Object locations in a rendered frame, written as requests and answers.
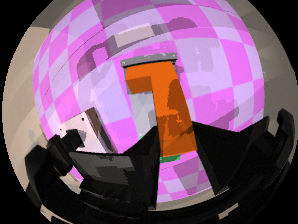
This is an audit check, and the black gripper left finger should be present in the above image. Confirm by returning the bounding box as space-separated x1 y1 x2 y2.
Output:
68 125 161 210

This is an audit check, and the orange l-shaped part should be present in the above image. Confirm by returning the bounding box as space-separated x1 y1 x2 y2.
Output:
125 61 197 157

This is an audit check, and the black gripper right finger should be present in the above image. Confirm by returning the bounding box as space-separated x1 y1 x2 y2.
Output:
192 116 270 196

